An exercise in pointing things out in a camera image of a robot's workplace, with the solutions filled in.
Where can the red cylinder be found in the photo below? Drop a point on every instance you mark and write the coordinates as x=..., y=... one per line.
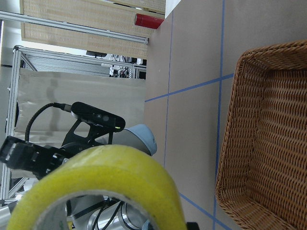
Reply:
x=147, y=21

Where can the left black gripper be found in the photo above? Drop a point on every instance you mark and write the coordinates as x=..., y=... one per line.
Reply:
x=41, y=161

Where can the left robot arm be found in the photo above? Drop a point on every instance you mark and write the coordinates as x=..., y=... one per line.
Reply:
x=89, y=212

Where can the yellow tape roll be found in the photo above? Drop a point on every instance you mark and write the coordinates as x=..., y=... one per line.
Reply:
x=111, y=170

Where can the brown wicker basket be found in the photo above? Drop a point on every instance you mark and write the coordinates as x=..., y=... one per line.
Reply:
x=261, y=181

